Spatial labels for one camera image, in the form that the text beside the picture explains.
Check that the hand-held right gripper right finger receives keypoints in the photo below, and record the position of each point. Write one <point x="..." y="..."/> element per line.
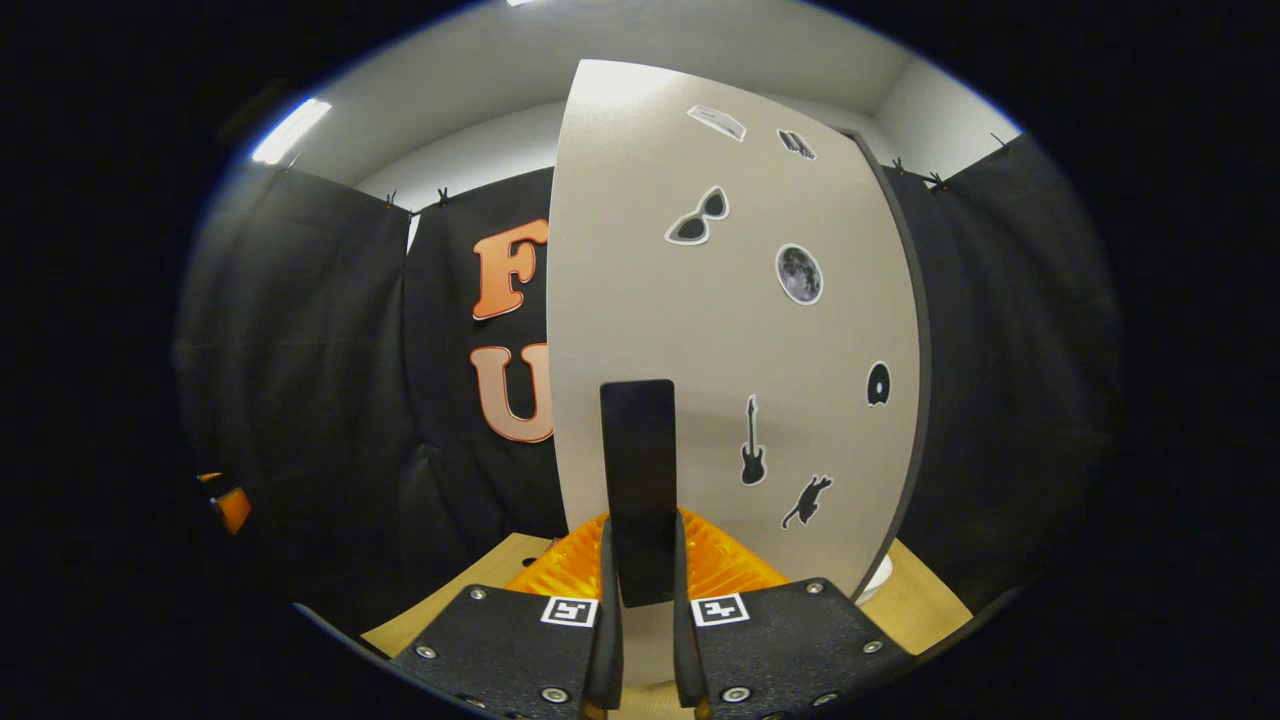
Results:
<point x="688" y="660"/>

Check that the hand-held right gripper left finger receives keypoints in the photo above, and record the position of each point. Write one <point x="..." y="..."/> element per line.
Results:
<point x="606" y="660"/>

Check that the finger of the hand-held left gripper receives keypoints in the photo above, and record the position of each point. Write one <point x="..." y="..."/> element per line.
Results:
<point x="233" y="510"/>

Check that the beige cabinet door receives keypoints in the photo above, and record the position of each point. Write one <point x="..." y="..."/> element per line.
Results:
<point x="650" y="300"/>

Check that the black backdrop cloth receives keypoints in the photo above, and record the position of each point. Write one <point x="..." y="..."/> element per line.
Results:
<point x="300" y="350"/>

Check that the white lidded pot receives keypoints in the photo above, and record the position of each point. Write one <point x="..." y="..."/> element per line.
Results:
<point x="878" y="580"/>

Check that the ceiling light strip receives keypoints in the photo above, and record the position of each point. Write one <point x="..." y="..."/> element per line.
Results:
<point x="290" y="130"/>

